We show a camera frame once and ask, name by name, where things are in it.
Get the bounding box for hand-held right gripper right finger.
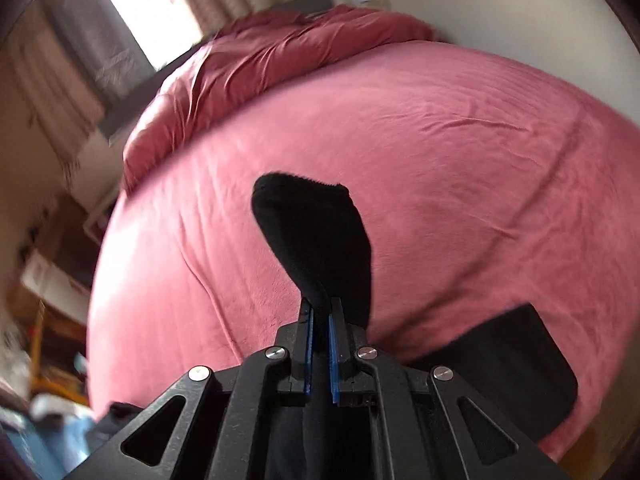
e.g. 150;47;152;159
328;298;571;480

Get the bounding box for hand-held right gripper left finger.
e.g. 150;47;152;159
62;297;321;480

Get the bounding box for black pants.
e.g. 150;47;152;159
95;172;579;480

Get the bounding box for pink bed blanket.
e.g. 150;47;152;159
85;42;640;466

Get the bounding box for white shelf unit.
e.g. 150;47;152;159
84;187;123;243

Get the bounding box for wooden cabinet with white drawers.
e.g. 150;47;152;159
10;195;101;326

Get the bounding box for yellow wooden chair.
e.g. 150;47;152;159
27;305;93;403

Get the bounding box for grey headboard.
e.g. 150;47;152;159
97;60;171;147

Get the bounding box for pink crumpled duvet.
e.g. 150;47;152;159
122;4;436;196

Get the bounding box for bright window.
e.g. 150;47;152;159
92;0;201;68

